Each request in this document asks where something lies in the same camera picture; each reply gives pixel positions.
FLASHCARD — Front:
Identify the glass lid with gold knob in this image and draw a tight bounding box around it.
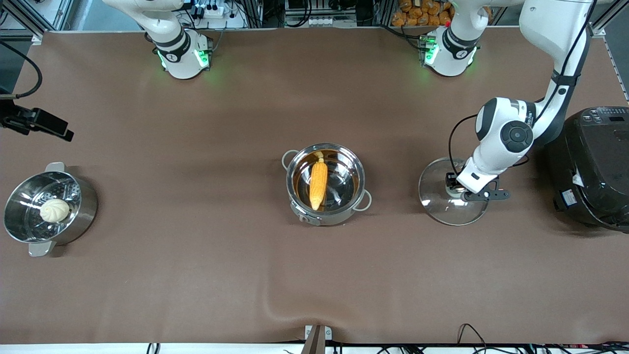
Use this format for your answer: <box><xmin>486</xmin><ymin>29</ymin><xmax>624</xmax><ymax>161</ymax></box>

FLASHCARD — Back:
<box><xmin>419</xmin><ymin>157</ymin><xmax>491</xmax><ymax>227</ymax></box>

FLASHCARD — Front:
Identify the yellow corn cob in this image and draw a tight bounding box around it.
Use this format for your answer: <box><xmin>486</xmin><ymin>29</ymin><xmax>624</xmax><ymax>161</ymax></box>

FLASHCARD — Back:
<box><xmin>309</xmin><ymin>152</ymin><xmax>329</xmax><ymax>211</ymax></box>

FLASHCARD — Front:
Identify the stainless steel steamer pot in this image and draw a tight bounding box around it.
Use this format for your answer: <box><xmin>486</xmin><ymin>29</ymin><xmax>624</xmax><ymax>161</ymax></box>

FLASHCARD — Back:
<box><xmin>3</xmin><ymin>162</ymin><xmax>98</xmax><ymax>257</ymax></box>

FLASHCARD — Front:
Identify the black rice cooker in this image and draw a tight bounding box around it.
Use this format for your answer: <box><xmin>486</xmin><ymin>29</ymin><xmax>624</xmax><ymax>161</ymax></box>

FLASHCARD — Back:
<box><xmin>543</xmin><ymin>107</ymin><xmax>629</xmax><ymax>233</ymax></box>

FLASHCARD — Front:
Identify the bag of orange breads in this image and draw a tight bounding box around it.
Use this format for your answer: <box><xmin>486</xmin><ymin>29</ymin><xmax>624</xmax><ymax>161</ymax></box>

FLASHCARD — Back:
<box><xmin>391</xmin><ymin>0</ymin><xmax>454</xmax><ymax>27</ymax></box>

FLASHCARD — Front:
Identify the white power strip with plugs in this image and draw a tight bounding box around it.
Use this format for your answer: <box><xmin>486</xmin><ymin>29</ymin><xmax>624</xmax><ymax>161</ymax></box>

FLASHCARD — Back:
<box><xmin>192</xmin><ymin>0</ymin><xmax>249</xmax><ymax>29</ymax></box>

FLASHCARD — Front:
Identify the perforated steel steamer plate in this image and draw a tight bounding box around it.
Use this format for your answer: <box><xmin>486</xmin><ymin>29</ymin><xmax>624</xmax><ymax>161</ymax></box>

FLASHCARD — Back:
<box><xmin>33</xmin><ymin>179</ymin><xmax>82</xmax><ymax>223</ymax></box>

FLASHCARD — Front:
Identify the white steamed bun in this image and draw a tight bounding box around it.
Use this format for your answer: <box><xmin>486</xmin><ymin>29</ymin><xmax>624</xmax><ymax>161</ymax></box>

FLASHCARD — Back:
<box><xmin>39</xmin><ymin>199</ymin><xmax>70</xmax><ymax>223</ymax></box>

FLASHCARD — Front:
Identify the steel pot with handles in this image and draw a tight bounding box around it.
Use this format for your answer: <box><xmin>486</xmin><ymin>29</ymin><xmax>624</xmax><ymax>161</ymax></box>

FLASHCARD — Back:
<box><xmin>282</xmin><ymin>143</ymin><xmax>372</xmax><ymax>227</ymax></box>

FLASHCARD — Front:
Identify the black looped floor cable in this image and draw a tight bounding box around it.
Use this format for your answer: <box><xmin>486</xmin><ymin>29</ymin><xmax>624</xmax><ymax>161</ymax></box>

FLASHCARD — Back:
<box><xmin>457</xmin><ymin>323</ymin><xmax>488</xmax><ymax>354</ymax></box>

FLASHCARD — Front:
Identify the grey metal table bracket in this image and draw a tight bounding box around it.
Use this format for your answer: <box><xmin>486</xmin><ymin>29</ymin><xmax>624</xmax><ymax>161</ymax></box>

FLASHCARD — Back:
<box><xmin>304</xmin><ymin>324</ymin><xmax>333</xmax><ymax>354</ymax></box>

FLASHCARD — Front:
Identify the black clamp-mounted camera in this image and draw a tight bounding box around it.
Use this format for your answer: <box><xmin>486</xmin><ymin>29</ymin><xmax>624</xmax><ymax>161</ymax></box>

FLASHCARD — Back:
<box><xmin>0</xmin><ymin>98</ymin><xmax>75</xmax><ymax>143</ymax></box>

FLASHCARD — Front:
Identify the black camera cable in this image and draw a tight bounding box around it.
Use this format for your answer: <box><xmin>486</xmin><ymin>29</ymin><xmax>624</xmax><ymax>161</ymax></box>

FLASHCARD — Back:
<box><xmin>0</xmin><ymin>41</ymin><xmax>43</xmax><ymax>100</ymax></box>

